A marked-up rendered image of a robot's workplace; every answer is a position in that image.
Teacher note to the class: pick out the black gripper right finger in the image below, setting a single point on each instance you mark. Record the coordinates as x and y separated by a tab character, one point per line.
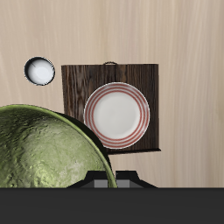
128	177

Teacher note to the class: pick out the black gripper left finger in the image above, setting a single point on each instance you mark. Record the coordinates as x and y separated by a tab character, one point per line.
94	178

